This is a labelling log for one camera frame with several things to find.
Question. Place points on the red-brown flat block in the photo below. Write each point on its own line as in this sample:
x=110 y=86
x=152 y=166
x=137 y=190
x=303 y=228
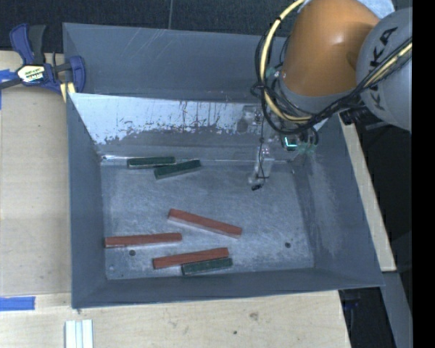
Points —
x=204 y=223
x=143 y=239
x=190 y=257

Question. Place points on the dark green flat block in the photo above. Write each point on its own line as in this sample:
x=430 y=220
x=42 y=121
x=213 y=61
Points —
x=177 y=169
x=207 y=266
x=151 y=161

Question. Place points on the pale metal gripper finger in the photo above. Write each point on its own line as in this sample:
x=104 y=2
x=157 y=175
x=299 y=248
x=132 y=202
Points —
x=256 y=172
x=270 y=165

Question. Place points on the grey metal bin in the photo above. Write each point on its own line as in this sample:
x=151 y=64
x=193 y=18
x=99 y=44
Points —
x=203 y=212

